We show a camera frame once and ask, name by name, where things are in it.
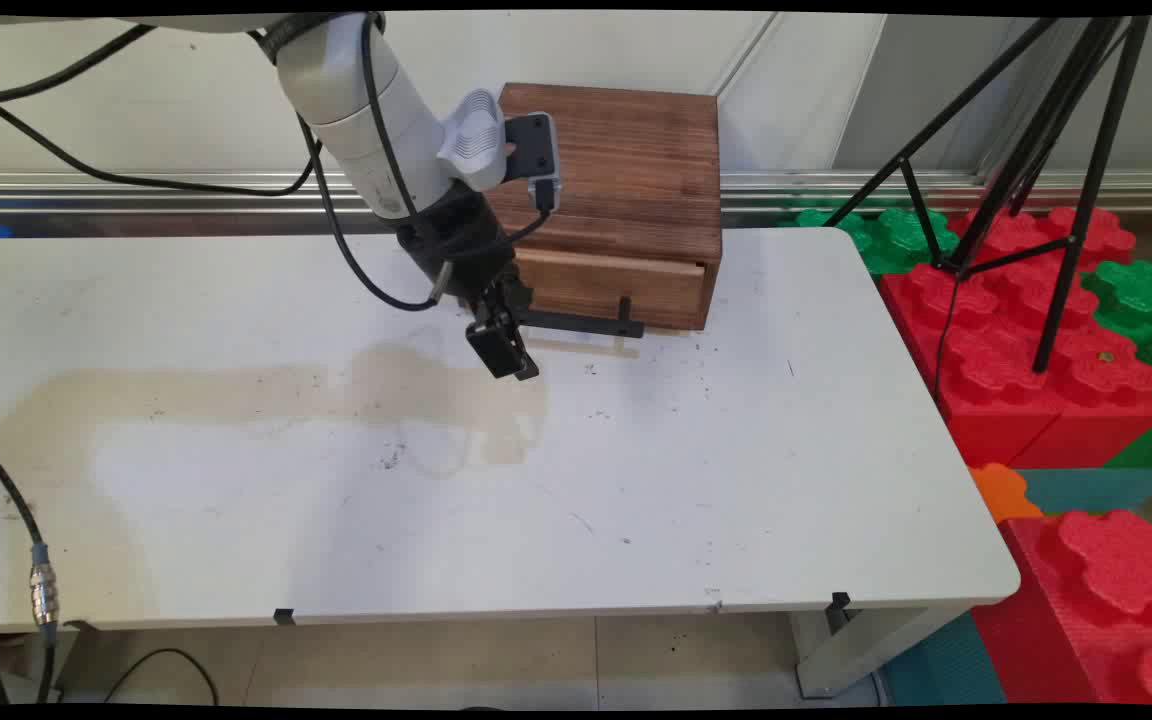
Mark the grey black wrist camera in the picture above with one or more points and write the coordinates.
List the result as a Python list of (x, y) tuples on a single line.
[(533, 150)]

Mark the green foam block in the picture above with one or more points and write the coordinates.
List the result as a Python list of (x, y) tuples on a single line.
[(1136, 290), (901, 240)]

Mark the white table leg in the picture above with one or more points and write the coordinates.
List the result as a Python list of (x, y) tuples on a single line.
[(856, 650)]

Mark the black table edge clip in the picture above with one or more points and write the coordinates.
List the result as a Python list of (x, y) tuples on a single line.
[(840, 601), (284, 616)]

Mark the orange foam block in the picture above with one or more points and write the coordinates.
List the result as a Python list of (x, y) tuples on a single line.
[(1001, 492)]

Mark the teal foam block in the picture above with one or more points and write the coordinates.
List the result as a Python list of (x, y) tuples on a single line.
[(1096, 490), (941, 665)]

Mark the wooden drawer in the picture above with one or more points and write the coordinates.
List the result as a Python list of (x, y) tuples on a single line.
[(616, 290)]

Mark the aluminium wall rail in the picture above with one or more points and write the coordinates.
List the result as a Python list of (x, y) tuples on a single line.
[(786, 190)]

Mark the red foam block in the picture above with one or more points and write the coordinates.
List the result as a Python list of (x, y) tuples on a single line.
[(1106, 600), (996, 350)]

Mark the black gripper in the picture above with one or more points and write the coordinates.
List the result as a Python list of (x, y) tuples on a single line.
[(461, 240)]

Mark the black tripod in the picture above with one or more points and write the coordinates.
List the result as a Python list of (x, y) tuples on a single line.
[(1048, 130)]

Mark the brown wooden drawer cabinet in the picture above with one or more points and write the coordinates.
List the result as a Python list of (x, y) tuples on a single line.
[(626, 160)]

